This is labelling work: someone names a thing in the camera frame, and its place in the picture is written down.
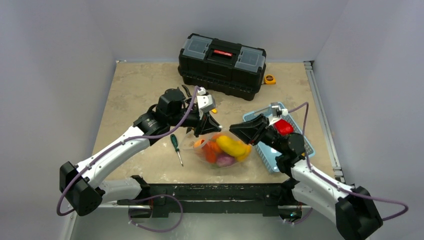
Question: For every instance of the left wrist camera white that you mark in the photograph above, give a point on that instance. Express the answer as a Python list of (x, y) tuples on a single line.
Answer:
[(205, 101)]

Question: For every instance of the red bell pepper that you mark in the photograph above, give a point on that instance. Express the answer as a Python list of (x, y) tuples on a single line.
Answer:
[(283, 127)]

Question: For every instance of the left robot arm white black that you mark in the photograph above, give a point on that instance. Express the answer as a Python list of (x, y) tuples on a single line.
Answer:
[(83, 186)]

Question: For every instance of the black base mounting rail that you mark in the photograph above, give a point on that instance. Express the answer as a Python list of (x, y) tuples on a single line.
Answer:
[(266, 199)]

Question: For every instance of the black pliers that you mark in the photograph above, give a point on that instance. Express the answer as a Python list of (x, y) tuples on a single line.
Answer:
[(187, 91)]

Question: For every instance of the black plastic toolbox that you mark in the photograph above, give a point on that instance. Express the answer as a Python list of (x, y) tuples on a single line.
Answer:
[(231, 68)]

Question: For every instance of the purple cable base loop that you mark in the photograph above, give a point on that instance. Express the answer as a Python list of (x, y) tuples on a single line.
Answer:
[(158, 213)]

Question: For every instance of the yellow mango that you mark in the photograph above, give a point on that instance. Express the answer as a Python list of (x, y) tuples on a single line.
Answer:
[(230, 146)]

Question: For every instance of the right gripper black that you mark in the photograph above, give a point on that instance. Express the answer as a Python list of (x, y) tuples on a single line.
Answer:
[(261, 129)]

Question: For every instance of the yellow tape measure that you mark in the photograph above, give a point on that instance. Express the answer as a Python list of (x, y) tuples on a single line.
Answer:
[(269, 79)]

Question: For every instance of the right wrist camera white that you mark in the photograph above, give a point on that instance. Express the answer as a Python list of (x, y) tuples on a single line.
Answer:
[(274, 113)]

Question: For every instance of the clear zip top bag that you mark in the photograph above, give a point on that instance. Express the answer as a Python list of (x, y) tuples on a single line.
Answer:
[(186, 145)]

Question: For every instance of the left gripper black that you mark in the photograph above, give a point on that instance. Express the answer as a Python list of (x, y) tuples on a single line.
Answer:
[(207, 124)]

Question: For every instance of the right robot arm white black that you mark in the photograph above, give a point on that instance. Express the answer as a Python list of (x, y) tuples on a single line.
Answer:
[(351, 209)]

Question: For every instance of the green handled screwdriver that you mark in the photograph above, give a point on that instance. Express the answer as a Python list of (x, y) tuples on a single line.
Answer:
[(175, 144)]

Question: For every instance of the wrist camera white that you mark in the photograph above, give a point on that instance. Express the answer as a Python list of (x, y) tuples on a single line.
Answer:
[(274, 113), (205, 101)]

